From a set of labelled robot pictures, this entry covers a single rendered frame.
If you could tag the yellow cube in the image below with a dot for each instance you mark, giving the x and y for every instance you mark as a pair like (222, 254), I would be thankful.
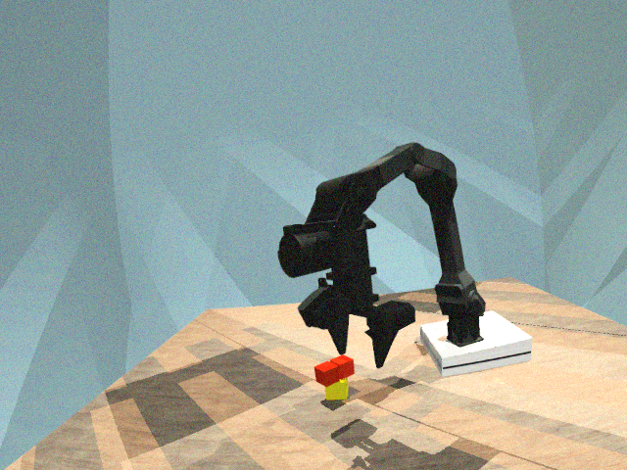
(337, 391)

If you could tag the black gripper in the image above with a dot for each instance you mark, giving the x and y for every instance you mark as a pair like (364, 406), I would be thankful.
(385, 321)

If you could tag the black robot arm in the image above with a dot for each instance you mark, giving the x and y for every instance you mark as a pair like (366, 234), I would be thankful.
(334, 234)

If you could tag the red cube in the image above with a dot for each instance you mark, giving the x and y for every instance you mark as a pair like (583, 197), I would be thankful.
(346, 366)
(327, 373)

